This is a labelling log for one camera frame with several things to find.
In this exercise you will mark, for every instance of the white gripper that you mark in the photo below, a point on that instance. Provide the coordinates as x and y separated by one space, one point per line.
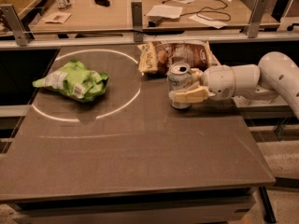
219 80

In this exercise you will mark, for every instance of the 7up soda can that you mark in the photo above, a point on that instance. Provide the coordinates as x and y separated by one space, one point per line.
179 77

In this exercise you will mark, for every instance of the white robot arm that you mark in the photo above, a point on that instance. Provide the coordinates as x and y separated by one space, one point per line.
275 75

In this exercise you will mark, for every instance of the brown yellow snack bag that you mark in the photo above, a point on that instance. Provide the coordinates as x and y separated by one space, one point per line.
157 56

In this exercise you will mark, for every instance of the white paper sheet right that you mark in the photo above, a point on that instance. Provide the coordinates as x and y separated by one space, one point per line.
207 21

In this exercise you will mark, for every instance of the white paper sheet centre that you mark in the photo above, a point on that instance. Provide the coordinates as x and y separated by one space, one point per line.
165 11

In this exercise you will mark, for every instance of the green chip bag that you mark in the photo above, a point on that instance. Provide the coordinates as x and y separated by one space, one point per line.
76 81

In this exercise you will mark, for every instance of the black computer mouse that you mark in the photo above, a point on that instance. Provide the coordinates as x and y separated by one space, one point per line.
103 3

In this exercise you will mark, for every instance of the small paper envelope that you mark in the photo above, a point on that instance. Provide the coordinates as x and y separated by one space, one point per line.
57 17

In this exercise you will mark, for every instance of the middle metal bracket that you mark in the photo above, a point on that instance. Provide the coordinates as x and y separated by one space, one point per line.
137 20

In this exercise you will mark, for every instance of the metal bracket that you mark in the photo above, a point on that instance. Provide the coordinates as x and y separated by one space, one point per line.
255 19
21 37
137 20

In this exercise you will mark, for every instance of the right metal bracket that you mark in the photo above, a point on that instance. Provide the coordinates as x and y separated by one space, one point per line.
255 19

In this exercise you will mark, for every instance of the left metal bracket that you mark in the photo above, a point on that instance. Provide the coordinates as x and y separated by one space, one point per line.
21 37

